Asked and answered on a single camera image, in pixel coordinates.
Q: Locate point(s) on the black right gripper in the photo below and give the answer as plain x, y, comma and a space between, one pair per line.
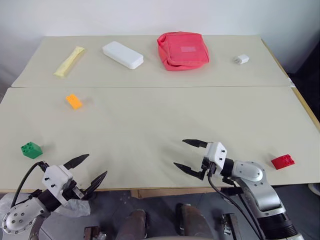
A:
208, 170

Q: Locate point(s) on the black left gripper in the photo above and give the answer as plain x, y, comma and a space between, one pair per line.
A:
71, 191

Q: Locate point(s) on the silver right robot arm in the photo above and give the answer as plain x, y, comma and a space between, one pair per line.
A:
262, 190

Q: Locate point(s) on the crumpled clear plastic bag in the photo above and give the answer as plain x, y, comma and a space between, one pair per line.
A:
76, 207

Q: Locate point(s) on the beige table mat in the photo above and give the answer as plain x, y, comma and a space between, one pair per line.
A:
150, 125
150, 77

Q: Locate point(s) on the green toy brick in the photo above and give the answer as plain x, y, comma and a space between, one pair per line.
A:
31, 149

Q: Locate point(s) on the dark rounded shape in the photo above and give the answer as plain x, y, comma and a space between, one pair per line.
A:
193, 221
135, 223

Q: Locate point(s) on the orange toy brick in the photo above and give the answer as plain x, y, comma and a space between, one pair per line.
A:
74, 101

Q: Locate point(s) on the red toy brick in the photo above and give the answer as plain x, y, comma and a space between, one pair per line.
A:
283, 161

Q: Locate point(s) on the red fabric pouch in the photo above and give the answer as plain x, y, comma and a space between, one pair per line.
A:
183, 51

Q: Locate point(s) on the small white charger plug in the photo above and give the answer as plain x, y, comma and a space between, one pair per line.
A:
241, 59

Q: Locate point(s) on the pale yellow wrapped bar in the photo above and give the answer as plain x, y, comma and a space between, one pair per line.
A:
69, 62

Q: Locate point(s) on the white rectangular plastic case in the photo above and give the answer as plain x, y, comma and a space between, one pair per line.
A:
122, 54

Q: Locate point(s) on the white round container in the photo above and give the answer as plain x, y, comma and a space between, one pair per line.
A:
315, 190

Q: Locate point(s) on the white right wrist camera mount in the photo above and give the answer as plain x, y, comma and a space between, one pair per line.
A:
217, 155

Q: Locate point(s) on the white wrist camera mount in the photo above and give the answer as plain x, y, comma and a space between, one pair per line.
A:
217, 155
56, 178

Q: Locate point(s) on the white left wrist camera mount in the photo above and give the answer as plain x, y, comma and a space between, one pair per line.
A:
56, 178

